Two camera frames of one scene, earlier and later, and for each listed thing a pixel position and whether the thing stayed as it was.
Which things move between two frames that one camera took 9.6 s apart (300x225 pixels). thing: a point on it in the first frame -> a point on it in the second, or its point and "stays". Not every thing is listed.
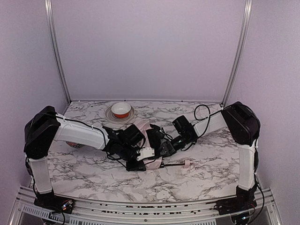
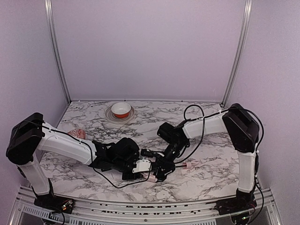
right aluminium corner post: (242, 38) stays
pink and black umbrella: (153, 163) -> (152, 177)
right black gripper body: (165, 148) -> (161, 168)
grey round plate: (111, 118) stays
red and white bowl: (121, 109) stays
